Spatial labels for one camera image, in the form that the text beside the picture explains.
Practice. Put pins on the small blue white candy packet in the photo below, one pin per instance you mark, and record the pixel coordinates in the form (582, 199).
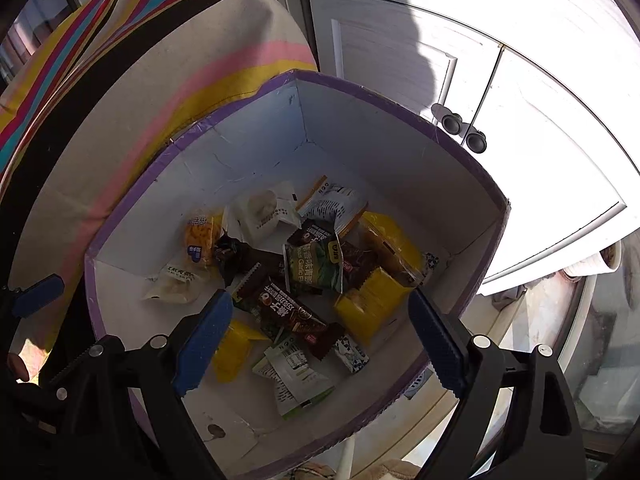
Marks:
(352, 355)
(431, 261)

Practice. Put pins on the white green snack packet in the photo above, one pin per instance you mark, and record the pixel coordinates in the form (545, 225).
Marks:
(300, 390)
(265, 367)

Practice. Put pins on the orange snack packet blue label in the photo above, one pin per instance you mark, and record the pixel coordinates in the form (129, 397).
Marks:
(200, 237)

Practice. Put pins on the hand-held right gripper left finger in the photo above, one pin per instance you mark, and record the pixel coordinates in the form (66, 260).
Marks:
(205, 340)

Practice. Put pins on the person's left hand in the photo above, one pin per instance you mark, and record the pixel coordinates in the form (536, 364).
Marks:
(17, 367)

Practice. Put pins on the green pea snack packet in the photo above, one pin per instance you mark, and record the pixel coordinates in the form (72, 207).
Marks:
(310, 265)

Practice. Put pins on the round floor drain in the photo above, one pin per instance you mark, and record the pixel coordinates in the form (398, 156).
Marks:
(417, 385)

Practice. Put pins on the glass door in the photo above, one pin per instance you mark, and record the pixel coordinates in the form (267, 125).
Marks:
(610, 360)

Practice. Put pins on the purple cardboard box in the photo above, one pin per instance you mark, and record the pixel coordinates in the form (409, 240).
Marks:
(375, 160)

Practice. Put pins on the colourful striped cloth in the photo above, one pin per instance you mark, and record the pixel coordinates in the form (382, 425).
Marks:
(75, 160)

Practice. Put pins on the white cup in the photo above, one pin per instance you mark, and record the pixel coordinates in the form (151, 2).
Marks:
(612, 260)

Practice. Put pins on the black snack packet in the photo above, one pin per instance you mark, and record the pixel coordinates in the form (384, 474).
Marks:
(240, 255)

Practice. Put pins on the black cabinet knob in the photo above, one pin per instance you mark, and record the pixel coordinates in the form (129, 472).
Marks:
(452, 124)
(476, 142)

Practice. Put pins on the yellow snack packet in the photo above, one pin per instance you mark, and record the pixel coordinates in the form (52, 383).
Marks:
(387, 240)
(232, 352)
(370, 305)

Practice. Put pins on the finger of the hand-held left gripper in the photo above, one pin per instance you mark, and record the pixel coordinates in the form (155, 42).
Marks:
(40, 295)
(62, 382)

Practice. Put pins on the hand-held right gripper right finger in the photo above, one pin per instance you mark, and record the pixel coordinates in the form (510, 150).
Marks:
(437, 342)

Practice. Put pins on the white grey printed snack packet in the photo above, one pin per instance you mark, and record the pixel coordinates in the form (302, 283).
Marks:
(330, 205)

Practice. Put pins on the white cabinet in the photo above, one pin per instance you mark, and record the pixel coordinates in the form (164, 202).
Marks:
(525, 60)

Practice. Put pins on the white table leg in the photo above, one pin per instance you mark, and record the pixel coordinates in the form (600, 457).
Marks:
(349, 460)

